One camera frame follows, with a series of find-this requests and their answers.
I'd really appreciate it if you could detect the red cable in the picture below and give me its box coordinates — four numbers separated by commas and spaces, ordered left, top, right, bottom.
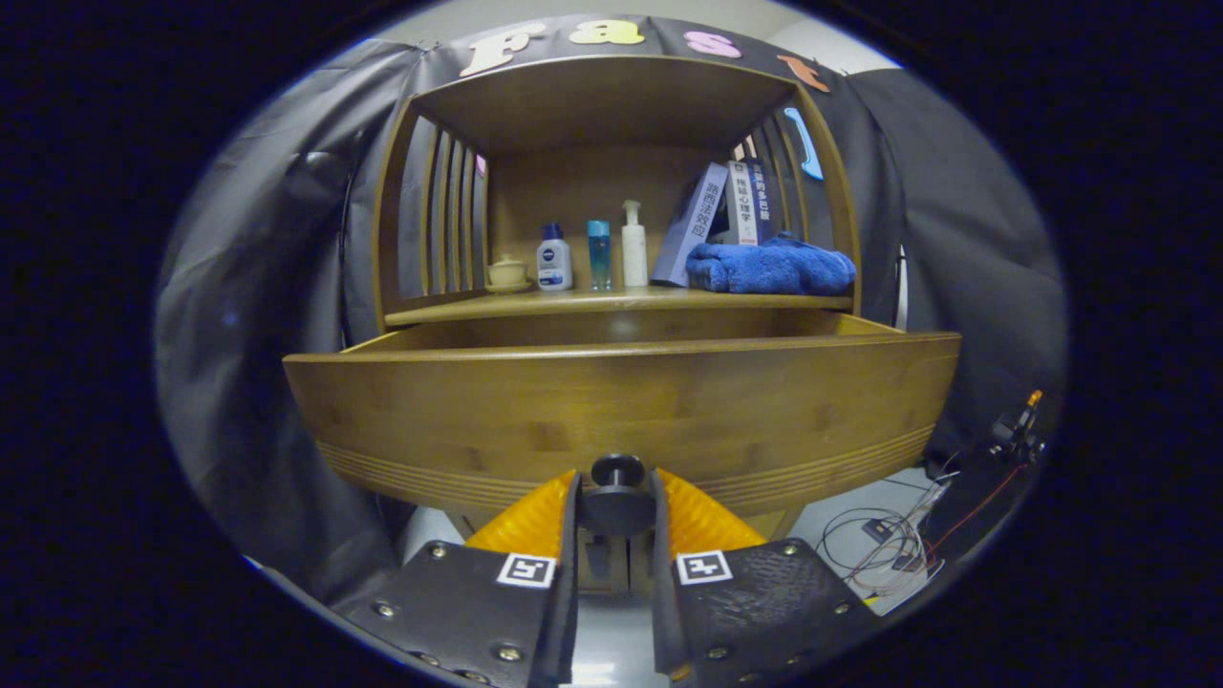
846, 462, 1028, 589

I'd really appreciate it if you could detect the white spine book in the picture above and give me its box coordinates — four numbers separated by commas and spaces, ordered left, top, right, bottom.
726, 160, 761, 247

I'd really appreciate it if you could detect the wooden drawer with black knob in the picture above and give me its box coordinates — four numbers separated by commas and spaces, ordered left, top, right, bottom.
283, 311, 962, 538

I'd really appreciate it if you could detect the dark blue spine book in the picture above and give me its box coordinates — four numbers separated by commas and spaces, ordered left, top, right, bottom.
750, 158, 789, 240

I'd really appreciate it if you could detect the beige lidded teacup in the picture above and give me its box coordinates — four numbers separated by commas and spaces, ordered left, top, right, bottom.
485, 254, 532, 294

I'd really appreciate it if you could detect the wooden countertop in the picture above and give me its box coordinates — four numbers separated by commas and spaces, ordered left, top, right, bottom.
384, 284, 854, 328

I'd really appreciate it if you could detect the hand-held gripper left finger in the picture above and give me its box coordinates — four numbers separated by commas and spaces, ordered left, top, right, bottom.
330, 468, 582, 688

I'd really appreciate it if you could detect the leaning white purple book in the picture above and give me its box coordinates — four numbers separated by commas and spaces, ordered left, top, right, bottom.
651, 161, 730, 288

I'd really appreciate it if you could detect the white pump bottle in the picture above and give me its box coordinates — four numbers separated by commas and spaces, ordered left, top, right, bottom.
621, 200, 649, 288

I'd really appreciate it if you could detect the white bottle with blue cap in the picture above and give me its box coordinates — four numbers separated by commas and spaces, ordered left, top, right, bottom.
536, 223, 574, 291

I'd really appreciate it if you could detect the white cable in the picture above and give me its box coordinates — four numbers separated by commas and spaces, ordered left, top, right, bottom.
817, 459, 956, 598

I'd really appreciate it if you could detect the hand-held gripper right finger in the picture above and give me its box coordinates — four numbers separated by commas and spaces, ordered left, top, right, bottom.
650, 468, 885, 684

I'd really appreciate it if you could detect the wooden cabinet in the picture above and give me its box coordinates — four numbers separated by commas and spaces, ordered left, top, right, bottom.
371, 54, 863, 595

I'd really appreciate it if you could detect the blue folded towel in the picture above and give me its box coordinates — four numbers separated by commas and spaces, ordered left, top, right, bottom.
685, 232, 858, 296

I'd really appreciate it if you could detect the black clamp with orange tip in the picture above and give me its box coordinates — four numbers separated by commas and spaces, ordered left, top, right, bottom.
989, 389, 1047, 464

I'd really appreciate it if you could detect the black backdrop cloth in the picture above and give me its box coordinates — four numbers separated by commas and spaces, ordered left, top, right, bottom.
153, 14, 1069, 574

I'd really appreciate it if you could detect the clear blue bottle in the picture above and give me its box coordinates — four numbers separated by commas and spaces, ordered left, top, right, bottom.
587, 220, 612, 291

